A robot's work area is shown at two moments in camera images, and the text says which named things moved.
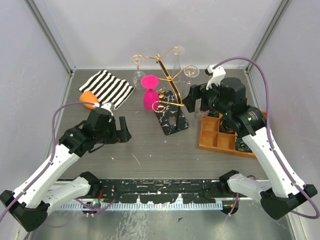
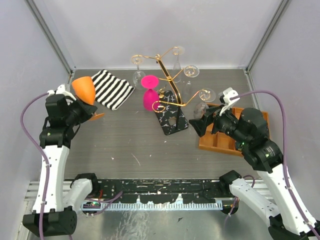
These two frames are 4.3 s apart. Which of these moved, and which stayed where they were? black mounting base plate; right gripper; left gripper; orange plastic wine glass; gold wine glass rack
Moved: orange plastic wine glass; left gripper; right gripper
Stayed: gold wine glass rack; black mounting base plate
